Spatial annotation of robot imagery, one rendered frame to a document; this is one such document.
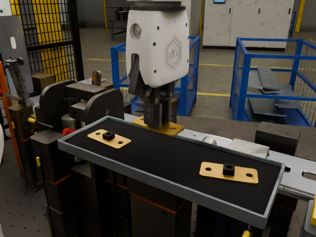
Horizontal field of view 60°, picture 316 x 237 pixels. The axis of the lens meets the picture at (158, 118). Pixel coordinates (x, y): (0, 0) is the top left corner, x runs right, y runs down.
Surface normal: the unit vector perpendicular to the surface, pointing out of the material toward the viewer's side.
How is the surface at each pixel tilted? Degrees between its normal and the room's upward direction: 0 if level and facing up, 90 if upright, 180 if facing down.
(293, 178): 0
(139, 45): 87
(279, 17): 90
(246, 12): 90
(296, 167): 0
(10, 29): 90
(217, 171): 0
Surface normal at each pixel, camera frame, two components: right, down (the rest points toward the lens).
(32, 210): 0.00, -0.92
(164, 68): 0.78, 0.26
